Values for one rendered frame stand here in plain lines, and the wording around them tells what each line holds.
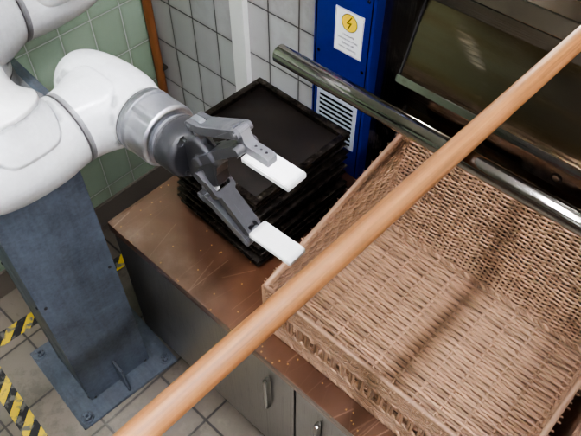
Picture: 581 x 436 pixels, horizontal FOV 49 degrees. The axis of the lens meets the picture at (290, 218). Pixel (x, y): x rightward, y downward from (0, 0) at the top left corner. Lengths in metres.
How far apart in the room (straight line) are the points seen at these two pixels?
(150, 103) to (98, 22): 1.13
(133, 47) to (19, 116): 1.27
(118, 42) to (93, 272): 0.75
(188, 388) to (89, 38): 1.45
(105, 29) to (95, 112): 1.13
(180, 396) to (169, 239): 0.93
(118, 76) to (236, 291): 0.68
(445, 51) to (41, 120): 0.79
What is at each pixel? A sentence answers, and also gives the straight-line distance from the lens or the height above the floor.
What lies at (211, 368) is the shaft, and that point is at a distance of 0.62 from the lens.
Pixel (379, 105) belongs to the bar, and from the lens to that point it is 0.91.
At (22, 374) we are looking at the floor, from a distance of 2.11.
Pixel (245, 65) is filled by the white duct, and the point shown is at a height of 0.72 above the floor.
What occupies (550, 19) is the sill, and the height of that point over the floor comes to 1.17.
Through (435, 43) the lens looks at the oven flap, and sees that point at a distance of 1.31.
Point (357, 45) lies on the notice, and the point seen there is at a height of 0.96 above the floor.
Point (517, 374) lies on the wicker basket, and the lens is 1.38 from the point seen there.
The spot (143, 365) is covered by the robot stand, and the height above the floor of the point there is 0.01.
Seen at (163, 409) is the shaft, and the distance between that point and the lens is 0.61.
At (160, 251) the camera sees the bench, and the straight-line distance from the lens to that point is 1.50.
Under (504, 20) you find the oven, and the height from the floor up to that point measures 1.13.
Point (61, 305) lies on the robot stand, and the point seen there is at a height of 0.47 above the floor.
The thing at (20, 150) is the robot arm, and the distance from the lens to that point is 0.81.
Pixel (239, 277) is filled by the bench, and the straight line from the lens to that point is 1.43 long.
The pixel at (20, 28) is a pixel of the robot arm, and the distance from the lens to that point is 1.20.
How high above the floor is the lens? 1.76
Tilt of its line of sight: 50 degrees down
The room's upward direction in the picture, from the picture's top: straight up
